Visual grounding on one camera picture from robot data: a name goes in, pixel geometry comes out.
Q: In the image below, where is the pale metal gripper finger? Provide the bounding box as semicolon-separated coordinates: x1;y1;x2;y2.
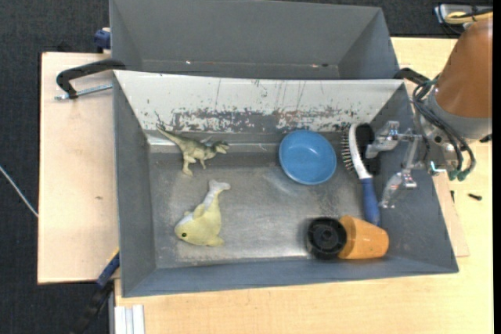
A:
377;169;418;210
365;120;422;160

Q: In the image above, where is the orange cup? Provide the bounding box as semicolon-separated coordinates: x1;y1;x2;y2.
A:
337;214;391;260

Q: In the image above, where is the blue bowl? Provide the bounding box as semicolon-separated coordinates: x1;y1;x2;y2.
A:
278;129;338;186

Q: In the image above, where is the grey metal bin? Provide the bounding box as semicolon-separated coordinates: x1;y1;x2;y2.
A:
108;0;460;299

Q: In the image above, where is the green toy dinosaur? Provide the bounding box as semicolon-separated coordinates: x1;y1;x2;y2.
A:
155;123;231;178

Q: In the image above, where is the yellow plush whale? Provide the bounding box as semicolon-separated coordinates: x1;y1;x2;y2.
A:
174;178;232;248

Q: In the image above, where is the pale wood flat board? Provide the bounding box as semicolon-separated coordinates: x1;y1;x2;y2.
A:
37;51;121;285

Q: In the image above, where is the white brush with blue handle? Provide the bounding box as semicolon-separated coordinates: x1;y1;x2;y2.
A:
340;122;382;227

